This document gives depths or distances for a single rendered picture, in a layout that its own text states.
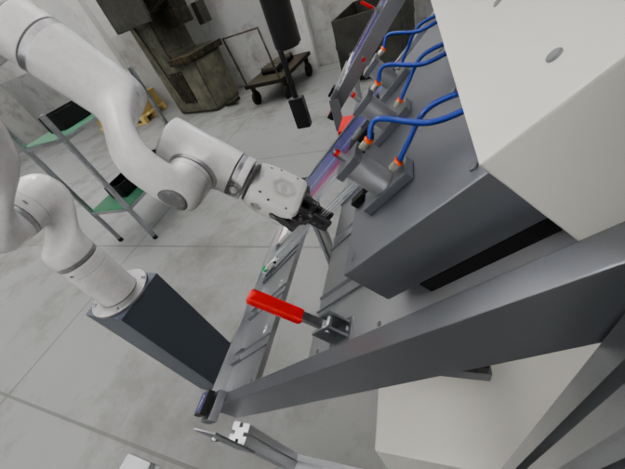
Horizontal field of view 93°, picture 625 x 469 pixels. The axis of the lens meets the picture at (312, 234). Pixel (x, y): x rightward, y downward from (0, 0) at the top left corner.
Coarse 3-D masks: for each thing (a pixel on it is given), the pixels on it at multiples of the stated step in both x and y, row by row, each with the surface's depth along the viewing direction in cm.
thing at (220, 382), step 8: (280, 232) 92; (272, 248) 88; (272, 256) 86; (264, 264) 83; (264, 272) 82; (256, 288) 78; (248, 304) 75; (248, 312) 74; (240, 320) 73; (248, 320) 73; (240, 328) 71; (240, 336) 70; (232, 344) 68; (240, 344) 69; (232, 352) 67; (224, 360) 66; (232, 360) 66; (224, 368) 64; (232, 368) 65; (224, 376) 64; (216, 384) 62; (224, 384) 63
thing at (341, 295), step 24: (336, 240) 48; (552, 240) 17; (576, 240) 15; (336, 264) 42; (504, 264) 18; (336, 288) 38; (360, 288) 33; (456, 288) 21; (336, 312) 35; (360, 312) 30; (384, 312) 27; (408, 312) 24
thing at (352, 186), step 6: (348, 186) 51; (354, 186) 50; (342, 192) 52; (348, 192) 51; (336, 198) 54; (342, 198) 53; (330, 204) 55; (336, 204) 54; (324, 210) 57; (330, 210) 56; (324, 216) 57; (306, 228) 62; (312, 228) 61; (300, 234) 64; (306, 234) 63; (294, 240) 66; (288, 246) 68; (294, 246) 68; (282, 252) 71; (276, 258) 74; (264, 270) 80
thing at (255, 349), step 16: (288, 240) 81; (288, 256) 71; (272, 272) 79; (288, 272) 64; (272, 288) 70; (288, 288) 61; (256, 320) 68; (272, 320) 57; (256, 336) 61; (272, 336) 54; (240, 352) 65; (256, 352) 56; (240, 368) 59; (256, 368) 51; (240, 384) 54
